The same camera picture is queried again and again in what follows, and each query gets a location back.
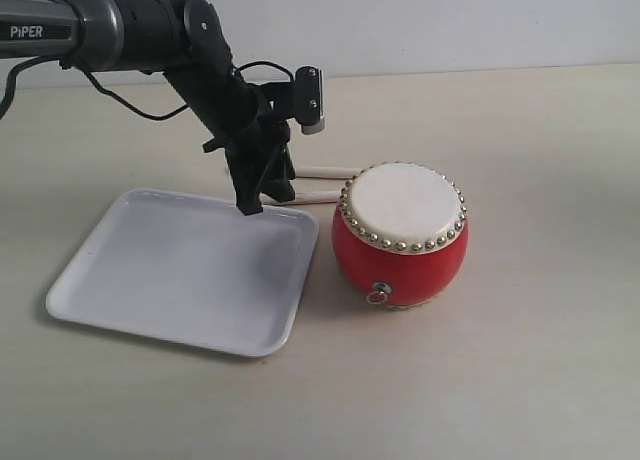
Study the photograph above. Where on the wooden drumstick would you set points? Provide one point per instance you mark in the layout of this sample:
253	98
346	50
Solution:
326	173
305	198

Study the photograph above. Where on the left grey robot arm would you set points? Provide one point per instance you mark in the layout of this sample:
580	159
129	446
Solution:
181	39

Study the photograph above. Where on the white plastic tray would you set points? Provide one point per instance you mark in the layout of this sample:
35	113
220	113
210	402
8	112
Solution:
190	270

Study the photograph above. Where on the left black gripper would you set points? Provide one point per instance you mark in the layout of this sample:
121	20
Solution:
249	122

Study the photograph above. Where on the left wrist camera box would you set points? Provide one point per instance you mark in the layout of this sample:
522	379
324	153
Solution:
308	100

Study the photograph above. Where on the small red drum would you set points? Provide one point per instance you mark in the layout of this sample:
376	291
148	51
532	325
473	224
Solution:
400	233

